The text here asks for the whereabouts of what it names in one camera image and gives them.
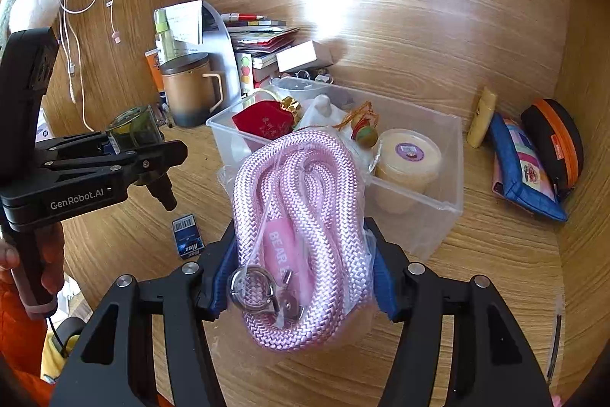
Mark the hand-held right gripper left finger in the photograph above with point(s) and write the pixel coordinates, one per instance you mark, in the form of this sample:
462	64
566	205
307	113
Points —
219	288

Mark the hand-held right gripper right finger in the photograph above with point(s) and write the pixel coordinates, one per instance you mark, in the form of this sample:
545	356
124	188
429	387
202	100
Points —
383	288

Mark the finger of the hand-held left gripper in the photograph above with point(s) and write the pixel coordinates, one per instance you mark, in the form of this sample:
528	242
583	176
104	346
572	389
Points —
76	144
157	156

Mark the green glass bottle black cap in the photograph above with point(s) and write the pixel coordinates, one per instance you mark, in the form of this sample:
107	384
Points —
138	130

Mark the clear plastic storage bin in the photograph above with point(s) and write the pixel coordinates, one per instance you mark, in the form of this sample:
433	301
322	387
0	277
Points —
429	216

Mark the red fabric pouch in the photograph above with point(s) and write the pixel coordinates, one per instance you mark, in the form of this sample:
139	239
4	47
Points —
262	123

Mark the gold ornament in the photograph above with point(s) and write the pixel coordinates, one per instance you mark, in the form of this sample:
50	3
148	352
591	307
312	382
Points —
292	105

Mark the amber bead tassel charm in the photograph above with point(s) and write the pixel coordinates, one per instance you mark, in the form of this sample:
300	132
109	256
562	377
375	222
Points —
366	133

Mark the person's left forearm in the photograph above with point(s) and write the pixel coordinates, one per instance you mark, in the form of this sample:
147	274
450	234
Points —
19	340

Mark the person's left hand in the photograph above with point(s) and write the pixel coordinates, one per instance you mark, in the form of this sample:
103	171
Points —
51	259

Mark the small blue barcode box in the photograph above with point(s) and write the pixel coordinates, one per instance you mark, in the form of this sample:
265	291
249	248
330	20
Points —
188	236

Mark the brown mug with lid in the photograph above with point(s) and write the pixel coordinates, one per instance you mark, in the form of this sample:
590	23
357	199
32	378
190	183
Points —
188	92

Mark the orange cosmetic tube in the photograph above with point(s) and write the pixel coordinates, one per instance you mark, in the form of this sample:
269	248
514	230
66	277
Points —
153	73

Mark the wooden desk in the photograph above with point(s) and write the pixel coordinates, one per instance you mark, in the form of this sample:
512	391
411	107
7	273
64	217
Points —
476	268

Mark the white plush toy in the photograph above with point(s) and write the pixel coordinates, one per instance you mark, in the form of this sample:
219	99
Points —
35	4

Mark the green spray bottle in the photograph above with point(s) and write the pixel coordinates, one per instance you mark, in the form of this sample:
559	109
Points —
164	35

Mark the silver metal bookend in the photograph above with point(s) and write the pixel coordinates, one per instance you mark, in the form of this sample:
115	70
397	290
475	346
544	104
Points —
224	54

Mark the cream tub with purple label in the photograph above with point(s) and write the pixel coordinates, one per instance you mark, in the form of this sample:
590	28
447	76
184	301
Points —
407	159

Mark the white paper card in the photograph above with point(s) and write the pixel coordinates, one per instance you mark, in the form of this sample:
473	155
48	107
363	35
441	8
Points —
183	23

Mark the stack of books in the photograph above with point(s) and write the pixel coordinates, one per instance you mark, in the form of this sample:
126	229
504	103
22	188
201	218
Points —
262	44

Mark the clear glass bowl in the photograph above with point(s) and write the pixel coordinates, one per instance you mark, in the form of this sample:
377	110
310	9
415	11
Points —
298	88

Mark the red white pen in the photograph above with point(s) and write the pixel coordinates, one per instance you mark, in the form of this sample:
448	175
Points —
243	16

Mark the white cardboard box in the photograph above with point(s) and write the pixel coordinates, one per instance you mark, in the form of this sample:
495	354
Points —
300	56

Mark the yellow black object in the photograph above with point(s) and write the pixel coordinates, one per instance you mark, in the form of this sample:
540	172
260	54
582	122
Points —
57	359

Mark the blue patterned zip pouch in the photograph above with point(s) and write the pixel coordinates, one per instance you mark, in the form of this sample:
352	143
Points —
524	178

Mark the black pen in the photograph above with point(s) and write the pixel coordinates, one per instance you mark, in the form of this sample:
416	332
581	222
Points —
554	345

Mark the yellow tube bottle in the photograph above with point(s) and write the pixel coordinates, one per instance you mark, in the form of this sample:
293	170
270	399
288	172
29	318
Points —
482	118

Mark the black case with orange zip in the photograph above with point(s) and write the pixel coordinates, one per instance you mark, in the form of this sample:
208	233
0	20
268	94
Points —
557	144

